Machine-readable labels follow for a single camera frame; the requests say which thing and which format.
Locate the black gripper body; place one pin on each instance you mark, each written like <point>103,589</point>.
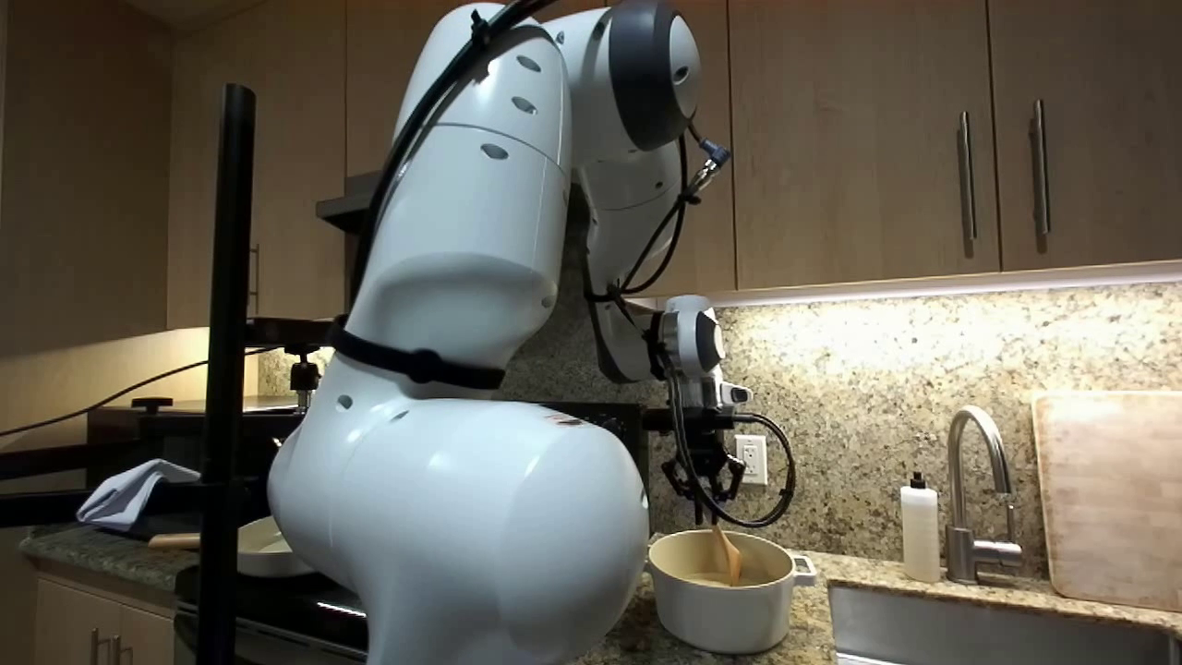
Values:
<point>705,444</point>

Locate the cream ceramic bowl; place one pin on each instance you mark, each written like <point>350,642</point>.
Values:
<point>721,616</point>

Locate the cream frying pan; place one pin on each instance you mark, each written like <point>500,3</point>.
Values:
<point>262,542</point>

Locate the curved steel faucet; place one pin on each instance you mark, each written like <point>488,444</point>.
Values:
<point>995,444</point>

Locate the black camera on mount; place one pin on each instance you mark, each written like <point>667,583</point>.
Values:
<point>291,334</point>

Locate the stainless steel sink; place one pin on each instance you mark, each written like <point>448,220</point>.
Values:
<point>984,632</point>

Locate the black vertical pole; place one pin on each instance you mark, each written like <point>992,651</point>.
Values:
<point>230,371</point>

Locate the white wall power outlet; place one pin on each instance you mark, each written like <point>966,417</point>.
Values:
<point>760,466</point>

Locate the steel range hood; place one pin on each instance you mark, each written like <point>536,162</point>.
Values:
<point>346,204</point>

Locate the wooden upper cabinets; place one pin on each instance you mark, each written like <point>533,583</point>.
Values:
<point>889,124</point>

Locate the wooden cooking stick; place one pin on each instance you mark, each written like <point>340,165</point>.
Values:
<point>728,557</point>

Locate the wooden cutting board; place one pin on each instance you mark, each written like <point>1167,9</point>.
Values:
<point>1108,492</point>

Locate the wooden base cabinet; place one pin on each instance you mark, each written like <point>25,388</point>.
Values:
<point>75,616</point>

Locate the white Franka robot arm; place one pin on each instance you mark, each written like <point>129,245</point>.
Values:
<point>457,492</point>

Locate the white soap bottle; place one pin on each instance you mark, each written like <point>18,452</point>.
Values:
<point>922,529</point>

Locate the black stove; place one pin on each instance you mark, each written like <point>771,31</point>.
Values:
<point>616,427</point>

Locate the small black knob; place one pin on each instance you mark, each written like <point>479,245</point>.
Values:
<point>154,406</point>

